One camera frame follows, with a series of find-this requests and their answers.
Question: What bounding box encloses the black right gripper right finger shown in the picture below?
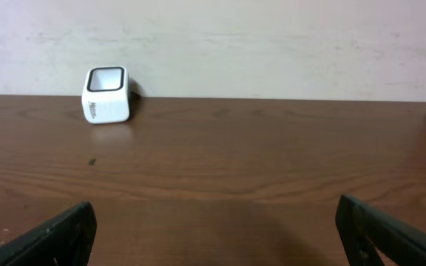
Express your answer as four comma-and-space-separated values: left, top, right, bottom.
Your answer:
335, 195, 426, 266

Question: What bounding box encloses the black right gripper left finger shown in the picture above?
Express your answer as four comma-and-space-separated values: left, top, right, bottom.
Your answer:
0, 202, 97, 266

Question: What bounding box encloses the white barcode scanner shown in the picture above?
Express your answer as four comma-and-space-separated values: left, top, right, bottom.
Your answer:
81, 66, 130, 124

